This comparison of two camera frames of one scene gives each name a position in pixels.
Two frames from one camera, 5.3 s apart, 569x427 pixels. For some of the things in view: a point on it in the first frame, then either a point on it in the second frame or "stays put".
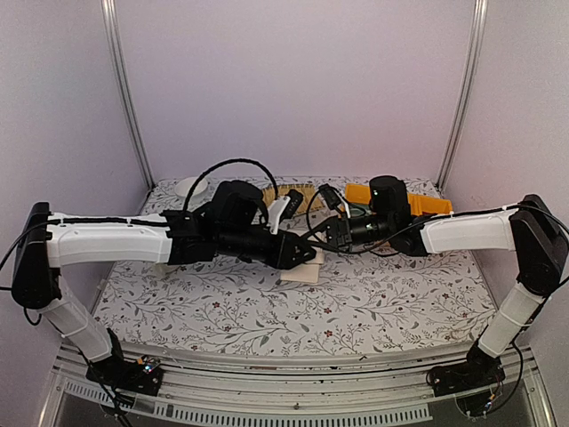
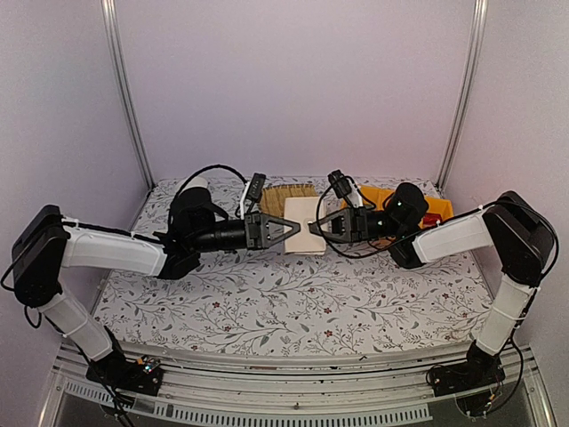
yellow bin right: [435, 205] stays put
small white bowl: [183, 187] stays put
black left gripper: [281, 245] to [254, 230]
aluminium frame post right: [473, 89] stays put
